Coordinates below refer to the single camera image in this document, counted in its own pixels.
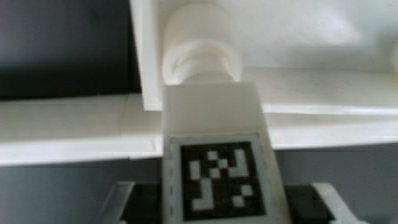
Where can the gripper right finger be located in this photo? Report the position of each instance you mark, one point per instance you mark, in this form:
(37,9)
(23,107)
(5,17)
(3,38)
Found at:
(316,205)

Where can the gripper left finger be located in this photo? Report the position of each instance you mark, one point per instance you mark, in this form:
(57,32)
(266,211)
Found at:
(131,206)

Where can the white leg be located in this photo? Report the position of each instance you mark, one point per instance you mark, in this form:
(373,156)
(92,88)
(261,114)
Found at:
(222,188)

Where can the white square tabletop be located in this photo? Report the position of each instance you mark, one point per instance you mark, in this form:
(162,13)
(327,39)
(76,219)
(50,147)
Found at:
(309,47)

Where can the white U-shaped obstacle fence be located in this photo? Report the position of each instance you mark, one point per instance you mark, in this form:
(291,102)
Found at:
(99,128)

